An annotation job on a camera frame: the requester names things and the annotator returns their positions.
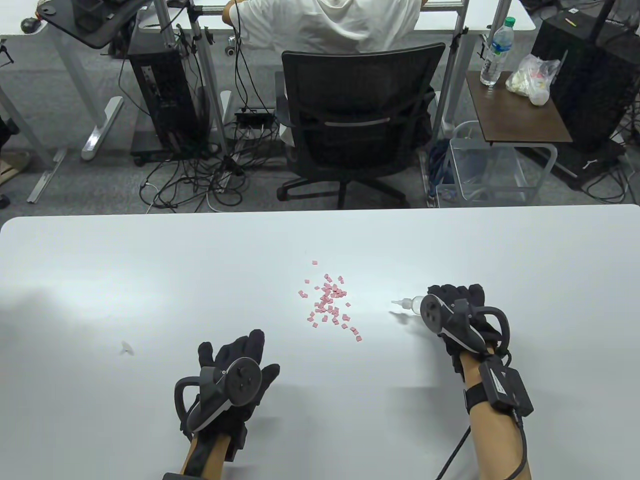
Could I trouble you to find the white desk grey legs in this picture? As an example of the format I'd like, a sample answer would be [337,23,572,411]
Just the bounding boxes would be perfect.
[0,0,125,205]

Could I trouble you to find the person's left hand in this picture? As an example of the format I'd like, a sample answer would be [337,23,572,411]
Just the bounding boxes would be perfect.
[180,329,281,462]

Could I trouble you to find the black power strip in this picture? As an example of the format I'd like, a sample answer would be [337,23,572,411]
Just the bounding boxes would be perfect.
[235,108,276,126]

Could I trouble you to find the black camera cable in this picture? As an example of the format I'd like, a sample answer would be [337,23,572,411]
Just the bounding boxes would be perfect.
[434,411,529,480]

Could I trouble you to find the black mesh office chair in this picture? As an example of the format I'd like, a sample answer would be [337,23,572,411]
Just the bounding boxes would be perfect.
[275,42,447,210]

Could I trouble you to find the clear plastic water bottle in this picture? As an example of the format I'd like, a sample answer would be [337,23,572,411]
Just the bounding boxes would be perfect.
[480,16,516,87]

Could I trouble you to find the bundle of black cables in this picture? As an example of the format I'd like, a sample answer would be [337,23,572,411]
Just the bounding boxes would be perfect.
[140,142,251,212]

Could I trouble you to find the person's left forearm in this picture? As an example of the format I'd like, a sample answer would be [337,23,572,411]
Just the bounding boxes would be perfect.
[179,434,232,480]

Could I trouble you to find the person's right hand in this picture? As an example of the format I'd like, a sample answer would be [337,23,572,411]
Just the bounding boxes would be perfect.
[426,284,504,374]

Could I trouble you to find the clear plastic bin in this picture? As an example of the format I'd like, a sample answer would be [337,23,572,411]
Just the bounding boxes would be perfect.
[448,121,530,203]

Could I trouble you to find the brown side table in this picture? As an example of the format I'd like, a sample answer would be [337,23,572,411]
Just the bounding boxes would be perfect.
[466,70,574,204]

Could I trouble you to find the clear conical bottle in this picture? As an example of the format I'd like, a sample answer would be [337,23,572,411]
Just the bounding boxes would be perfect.
[391,296,426,317]

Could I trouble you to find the clear plastic bag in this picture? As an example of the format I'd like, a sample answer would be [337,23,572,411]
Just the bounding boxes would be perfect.
[505,54,561,107]

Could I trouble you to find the black computer tower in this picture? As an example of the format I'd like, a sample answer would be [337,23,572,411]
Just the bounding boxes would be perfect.
[127,47,211,162]
[530,12,640,154]

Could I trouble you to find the pile of pink paper scraps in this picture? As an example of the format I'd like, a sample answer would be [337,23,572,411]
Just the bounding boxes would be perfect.
[298,260,364,344]

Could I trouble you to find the black stand shelf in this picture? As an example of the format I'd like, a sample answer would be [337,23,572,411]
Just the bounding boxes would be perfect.
[37,0,154,50]

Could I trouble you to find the person's right forearm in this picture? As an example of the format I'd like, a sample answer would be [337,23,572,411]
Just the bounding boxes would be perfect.
[461,350,534,480]

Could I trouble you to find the black grey hand controller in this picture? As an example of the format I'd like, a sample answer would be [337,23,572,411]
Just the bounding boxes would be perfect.
[420,294,512,359]
[174,357,263,434]

